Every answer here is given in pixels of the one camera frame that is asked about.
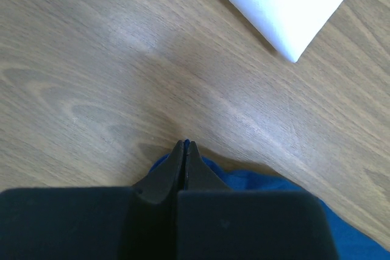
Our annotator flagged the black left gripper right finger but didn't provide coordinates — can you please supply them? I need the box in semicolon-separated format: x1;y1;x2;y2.
184;141;232;192

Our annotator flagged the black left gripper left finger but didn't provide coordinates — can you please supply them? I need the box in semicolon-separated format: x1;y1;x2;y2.
132;140;185;205

